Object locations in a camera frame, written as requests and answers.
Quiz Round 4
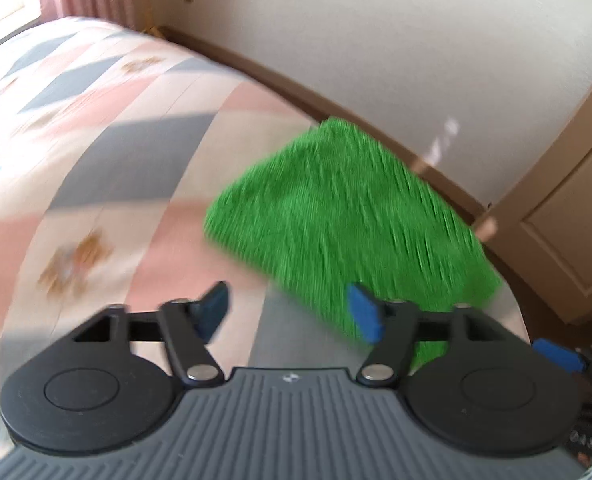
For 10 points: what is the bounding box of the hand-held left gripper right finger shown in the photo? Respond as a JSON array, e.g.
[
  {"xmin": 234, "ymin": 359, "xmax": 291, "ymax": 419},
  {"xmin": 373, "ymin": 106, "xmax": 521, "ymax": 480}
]
[{"xmin": 346, "ymin": 282, "xmax": 532, "ymax": 390}]

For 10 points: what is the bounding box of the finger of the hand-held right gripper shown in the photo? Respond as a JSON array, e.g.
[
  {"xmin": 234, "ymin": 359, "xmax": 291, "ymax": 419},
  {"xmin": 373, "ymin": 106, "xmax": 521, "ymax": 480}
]
[{"xmin": 532, "ymin": 338, "xmax": 588, "ymax": 373}]

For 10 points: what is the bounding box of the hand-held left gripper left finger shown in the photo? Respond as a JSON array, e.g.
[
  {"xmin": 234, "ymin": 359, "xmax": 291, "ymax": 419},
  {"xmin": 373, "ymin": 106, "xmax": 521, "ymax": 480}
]
[{"xmin": 68, "ymin": 281, "xmax": 232, "ymax": 390}]

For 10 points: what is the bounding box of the bed with patchwork quilt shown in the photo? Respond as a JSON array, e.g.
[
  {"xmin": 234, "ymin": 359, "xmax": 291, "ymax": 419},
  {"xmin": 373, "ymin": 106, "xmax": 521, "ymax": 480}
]
[{"xmin": 0, "ymin": 16, "xmax": 532, "ymax": 461}]

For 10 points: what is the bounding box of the green towel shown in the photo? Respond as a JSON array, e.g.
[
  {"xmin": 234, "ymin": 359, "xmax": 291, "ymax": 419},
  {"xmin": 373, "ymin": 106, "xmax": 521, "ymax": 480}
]
[{"xmin": 203, "ymin": 116, "xmax": 503, "ymax": 366}]

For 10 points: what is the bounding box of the beige wooden door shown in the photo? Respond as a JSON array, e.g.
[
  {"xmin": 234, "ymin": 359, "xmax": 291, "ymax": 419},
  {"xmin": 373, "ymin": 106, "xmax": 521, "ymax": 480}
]
[{"xmin": 476, "ymin": 47, "xmax": 592, "ymax": 326}]

